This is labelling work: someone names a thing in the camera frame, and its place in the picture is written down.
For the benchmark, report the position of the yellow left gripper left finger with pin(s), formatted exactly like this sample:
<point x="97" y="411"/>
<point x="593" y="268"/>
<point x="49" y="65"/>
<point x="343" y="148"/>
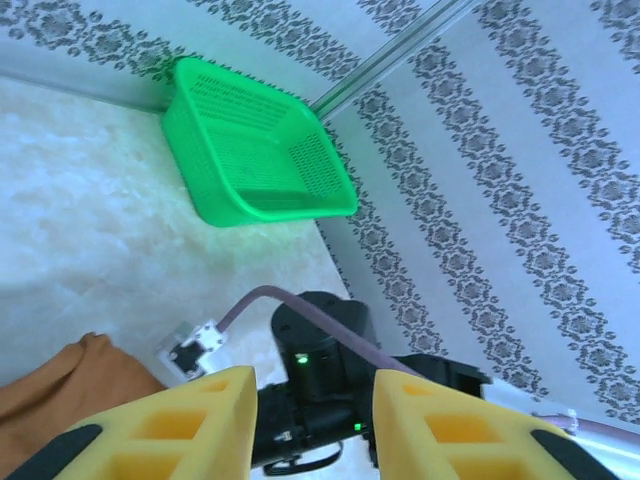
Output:
<point x="200" y="400"/>

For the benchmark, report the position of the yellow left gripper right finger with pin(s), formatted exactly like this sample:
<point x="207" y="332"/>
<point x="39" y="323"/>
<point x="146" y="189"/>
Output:
<point x="450" y="450"/>

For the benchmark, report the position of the brown cloth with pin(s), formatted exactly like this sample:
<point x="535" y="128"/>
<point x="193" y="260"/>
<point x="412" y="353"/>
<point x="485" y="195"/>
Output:
<point x="75" y="380"/>

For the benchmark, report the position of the green plastic basket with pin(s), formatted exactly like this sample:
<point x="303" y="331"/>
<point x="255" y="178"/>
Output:
<point x="260" y="150"/>

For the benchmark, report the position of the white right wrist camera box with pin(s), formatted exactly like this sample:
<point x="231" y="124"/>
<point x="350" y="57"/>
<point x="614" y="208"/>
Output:
<point x="207" y="337"/>

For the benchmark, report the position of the aluminium frame post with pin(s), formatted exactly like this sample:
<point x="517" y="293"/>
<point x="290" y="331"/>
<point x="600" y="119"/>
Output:
<point x="390" y="55"/>

